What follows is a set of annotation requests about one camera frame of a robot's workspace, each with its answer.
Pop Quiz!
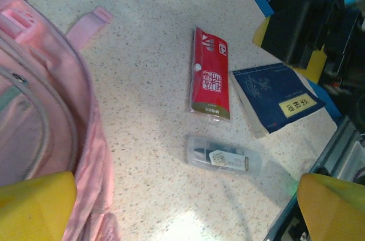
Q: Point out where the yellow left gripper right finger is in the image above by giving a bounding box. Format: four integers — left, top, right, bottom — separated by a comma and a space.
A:
296, 172, 365, 241

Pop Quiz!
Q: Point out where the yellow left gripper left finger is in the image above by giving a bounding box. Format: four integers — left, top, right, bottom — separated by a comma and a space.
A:
0, 170, 78, 241

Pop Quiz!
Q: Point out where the dark blue book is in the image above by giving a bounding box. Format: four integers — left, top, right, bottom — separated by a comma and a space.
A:
229, 62, 327, 139

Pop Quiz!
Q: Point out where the red snack packet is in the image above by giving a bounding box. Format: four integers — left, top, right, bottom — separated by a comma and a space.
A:
188, 26, 232, 124

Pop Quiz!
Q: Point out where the pink student backpack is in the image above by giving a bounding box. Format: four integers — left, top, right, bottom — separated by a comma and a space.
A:
0, 0, 122, 241

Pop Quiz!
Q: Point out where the clear plastic pen case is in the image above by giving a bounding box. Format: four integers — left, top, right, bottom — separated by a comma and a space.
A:
185, 135, 263, 178

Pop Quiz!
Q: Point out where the aluminium front rail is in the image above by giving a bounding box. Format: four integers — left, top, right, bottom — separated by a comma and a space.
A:
309, 115, 365, 180

